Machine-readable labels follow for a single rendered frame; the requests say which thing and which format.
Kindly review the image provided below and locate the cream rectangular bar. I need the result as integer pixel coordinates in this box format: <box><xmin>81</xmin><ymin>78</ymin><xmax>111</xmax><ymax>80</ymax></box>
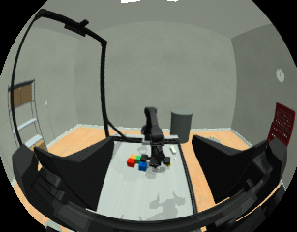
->
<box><xmin>170</xmin><ymin>146</ymin><xmax>176</xmax><ymax>155</ymax></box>

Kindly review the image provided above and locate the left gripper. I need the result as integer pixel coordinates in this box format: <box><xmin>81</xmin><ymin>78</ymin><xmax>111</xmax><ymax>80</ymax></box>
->
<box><xmin>140</xmin><ymin>154</ymin><xmax>170</xmax><ymax>165</ymax></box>

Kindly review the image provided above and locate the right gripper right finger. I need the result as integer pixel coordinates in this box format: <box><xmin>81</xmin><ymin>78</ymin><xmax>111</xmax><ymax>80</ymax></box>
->
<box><xmin>192</xmin><ymin>135</ymin><xmax>268</xmax><ymax>204</ymax></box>

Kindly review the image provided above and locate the green cube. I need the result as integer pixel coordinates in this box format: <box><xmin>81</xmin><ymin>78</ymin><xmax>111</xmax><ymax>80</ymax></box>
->
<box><xmin>135</xmin><ymin>156</ymin><xmax>141</xmax><ymax>164</ymax></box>

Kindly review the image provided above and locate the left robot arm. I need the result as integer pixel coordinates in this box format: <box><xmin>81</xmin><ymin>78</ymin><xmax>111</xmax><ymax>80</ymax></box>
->
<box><xmin>143</xmin><ymin>107</ymin><xmax>165</xmax><ymax>167</ymax></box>

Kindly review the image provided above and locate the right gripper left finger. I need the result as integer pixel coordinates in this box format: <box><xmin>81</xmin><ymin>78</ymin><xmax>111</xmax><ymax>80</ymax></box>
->
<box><xmin>33</xmin><ymin>136</ymin><xmax>115</xmax><ymax>212</ymax></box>

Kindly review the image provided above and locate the blue cube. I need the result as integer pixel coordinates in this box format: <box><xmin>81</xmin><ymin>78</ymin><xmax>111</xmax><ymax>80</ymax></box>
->
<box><xmin>138</xmin><ymin>162</ymin><xmax>147</xmax><ymax>171</ymax></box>

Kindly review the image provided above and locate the red cube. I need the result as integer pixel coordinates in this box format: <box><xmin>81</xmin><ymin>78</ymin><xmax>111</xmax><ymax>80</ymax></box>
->
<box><xmin>127</xmin><ymin>158</ymin><xmax>135</xmax><ymax>167</ymax></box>

